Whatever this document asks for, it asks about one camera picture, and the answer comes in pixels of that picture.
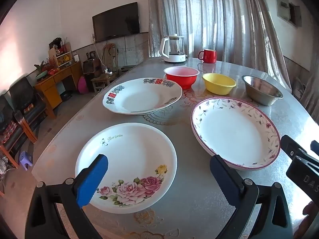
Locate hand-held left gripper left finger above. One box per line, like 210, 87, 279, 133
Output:
25, 154, 109, 239

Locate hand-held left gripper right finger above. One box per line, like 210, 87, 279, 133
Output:
210, 154, 293, 239

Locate white plate with purple rim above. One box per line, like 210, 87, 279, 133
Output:
191, 97, 281, 171

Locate white plate with pink roses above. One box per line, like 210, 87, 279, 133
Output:
75, 123, 178, 215

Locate stainless steel bowl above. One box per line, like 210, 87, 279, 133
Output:
241, 75, 284, 106

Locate yellow plastic bowl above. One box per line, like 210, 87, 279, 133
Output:
202, 73, 237, 95

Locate white plate with red characters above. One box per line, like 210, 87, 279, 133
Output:
102, 78, 183, 116

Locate red plastic bowl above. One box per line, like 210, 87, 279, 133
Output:
163, 66, 200, 89

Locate person's right hand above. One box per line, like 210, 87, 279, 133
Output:
293, 200, 319, 239

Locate narrow grey curtain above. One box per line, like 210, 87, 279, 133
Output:
293, 66, 319, 125

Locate grey paper bundle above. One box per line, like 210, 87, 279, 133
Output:
294, 77, 309, 99

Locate purple plastic stool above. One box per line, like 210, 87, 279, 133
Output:
19, 151, 33, 171

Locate orange wooden cabinet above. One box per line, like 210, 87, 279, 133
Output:
35, 61, 83, 119

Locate wooden chair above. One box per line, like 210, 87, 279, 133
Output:
91, 43, 120, 95

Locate small old television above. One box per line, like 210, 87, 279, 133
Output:
83, 58, 100, 74

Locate red mug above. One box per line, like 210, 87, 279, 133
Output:
198, 49, 217, 64

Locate potted plant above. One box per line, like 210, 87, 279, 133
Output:
34, 60, 51, 74

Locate small cluttered wooden shelf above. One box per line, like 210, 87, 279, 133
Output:
48, 42, 74, 68

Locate white glass electric kettle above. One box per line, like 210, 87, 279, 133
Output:
159, 33, 188, 63

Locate wide grey sheer curtain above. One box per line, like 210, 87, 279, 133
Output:
147, 0, 292, 92

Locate black armchair with wooden frame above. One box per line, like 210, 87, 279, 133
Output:
9, 76, 48, 143
0, 95, 25, 168

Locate wall electrical panel box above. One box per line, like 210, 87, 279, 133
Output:
275, 0, 302, 28

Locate wall-mounted black television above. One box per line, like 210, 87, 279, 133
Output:
92, 2, 140, 43

